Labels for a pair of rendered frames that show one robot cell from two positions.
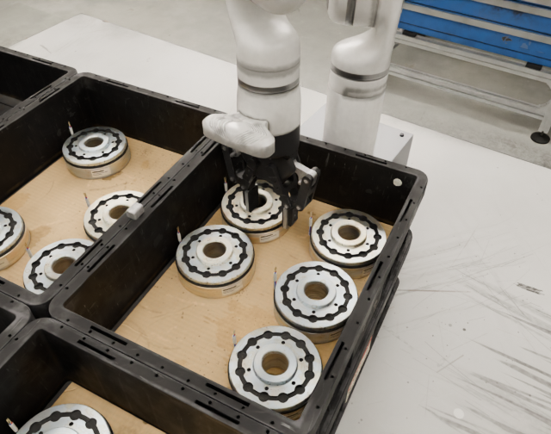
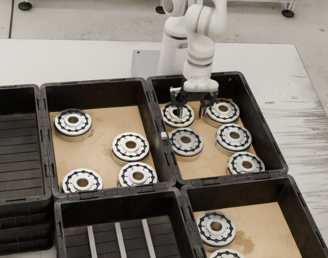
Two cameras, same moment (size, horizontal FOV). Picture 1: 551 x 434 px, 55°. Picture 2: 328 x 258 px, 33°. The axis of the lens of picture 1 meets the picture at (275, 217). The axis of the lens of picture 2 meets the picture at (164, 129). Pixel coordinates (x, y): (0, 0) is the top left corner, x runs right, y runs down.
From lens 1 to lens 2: 1.12 m
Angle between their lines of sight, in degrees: 33
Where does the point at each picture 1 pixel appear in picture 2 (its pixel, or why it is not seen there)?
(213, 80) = (29, 56)
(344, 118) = (179, 58)
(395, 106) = (57, 18)
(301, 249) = (205, 124)
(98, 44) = not seen: outside the picture
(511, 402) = (294, 147)
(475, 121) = (117, 11)
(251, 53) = (204, 53)
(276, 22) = (203, 37)
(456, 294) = not seen: hidden behind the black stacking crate
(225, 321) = (208, 165)
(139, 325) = not seen: hidden behind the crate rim
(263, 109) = (206, 72)
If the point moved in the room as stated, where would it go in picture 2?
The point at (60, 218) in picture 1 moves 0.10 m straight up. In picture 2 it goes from (95, 163) to (96, 138)
